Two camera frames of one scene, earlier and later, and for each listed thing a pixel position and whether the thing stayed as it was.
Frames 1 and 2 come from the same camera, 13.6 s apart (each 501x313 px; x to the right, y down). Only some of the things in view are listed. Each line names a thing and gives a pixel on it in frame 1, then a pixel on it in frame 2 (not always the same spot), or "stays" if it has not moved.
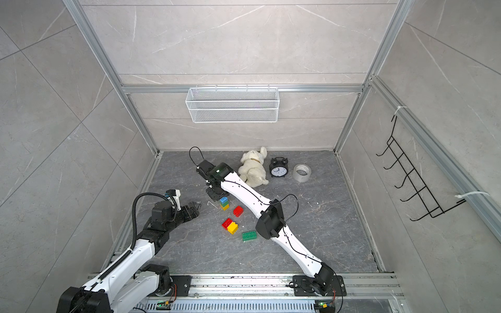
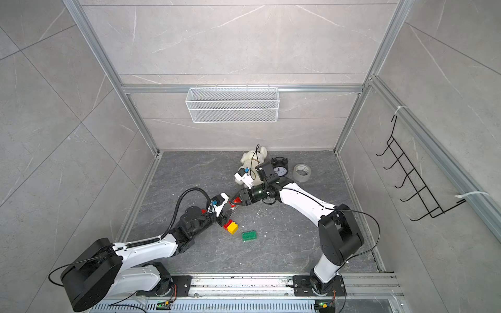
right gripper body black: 215,195 to 253,195
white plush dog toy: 252,171 stays
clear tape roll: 301,172 stays
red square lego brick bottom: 227,223 stays
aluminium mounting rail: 359,286 stays
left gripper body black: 184,216 to 220,219
